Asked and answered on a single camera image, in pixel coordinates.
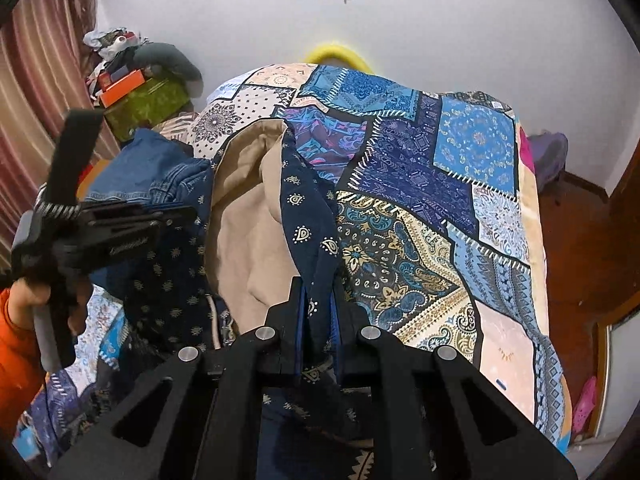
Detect grey stuffed pillow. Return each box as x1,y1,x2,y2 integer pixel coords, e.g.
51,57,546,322
134,42,203,83

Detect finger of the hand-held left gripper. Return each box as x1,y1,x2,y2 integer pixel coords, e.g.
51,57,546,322
94,213,200,229
81,201,200,219

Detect orange box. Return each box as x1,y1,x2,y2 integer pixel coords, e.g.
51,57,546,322
97,70,147,108

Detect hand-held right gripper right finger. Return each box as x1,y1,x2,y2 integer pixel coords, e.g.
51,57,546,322
329,282,578,480

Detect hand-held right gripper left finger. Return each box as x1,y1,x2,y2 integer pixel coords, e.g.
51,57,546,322
47,276,306,480

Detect grey purple cloth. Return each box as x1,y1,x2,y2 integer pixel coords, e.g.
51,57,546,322
525,132,571,191

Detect person's left forearm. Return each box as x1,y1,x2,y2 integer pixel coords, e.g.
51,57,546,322
0,287,48,413

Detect striped beige cloth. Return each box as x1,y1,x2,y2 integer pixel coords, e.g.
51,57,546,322
157,110,203,143

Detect green box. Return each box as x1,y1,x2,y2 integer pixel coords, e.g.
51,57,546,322
102,77,193,143

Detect yellow ring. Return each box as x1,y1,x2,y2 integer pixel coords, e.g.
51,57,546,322
306,42,373,73

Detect pink slippers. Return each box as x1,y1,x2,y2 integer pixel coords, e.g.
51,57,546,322
570,375,598,436

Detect blue denim jeans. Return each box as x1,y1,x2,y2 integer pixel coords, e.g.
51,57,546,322
82,127,216,211

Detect pile of clutter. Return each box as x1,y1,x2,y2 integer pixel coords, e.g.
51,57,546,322
82,29,151,76

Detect person's left hand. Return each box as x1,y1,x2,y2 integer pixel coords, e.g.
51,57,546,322
14,279,90,337

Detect striped brown curtain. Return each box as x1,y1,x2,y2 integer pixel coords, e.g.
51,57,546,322
0,0,121,281

